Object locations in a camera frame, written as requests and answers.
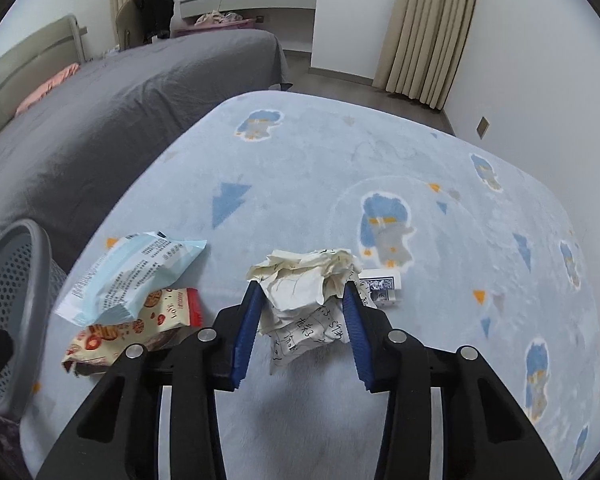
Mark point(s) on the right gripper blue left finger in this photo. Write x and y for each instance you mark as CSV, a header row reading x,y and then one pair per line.
x,y
250,312

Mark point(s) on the chair with black garment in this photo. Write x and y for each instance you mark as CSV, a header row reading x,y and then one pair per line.
x,y
138,22

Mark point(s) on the white paper ball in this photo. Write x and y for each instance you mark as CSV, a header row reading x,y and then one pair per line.
x,y
304,293

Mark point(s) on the bed with grey sheet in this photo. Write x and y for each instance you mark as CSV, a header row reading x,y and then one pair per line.
x,y
67,161

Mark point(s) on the pink clothes pile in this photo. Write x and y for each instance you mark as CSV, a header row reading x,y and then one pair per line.
x,y
216,17

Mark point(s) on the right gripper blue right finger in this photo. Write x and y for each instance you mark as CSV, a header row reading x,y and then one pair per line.
x,y
354,312

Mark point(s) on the white blue plastic wrapper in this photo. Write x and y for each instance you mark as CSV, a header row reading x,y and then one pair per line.
x,y
115,287

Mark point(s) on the purple fluffy blanket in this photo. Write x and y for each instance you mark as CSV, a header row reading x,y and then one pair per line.
x,y
12,465

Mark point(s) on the beige curtain right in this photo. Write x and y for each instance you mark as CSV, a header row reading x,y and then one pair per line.
x,y
423,45

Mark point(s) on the wall socket plate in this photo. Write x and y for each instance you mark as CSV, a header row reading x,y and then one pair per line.
x,y
482,127

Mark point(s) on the pink pillow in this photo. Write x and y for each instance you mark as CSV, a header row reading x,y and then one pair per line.
x,y
46,87

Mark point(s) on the white window desk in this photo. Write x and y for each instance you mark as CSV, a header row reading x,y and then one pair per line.
x,y
291,21

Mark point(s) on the beige padded headboard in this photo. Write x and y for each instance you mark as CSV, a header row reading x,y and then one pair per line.
x,y
35,59

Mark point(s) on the red cream snack wrapper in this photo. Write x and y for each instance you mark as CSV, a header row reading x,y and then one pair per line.
x,y
164,313

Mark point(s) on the grey perforated trash bin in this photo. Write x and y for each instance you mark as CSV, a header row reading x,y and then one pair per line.
x,y
30,282

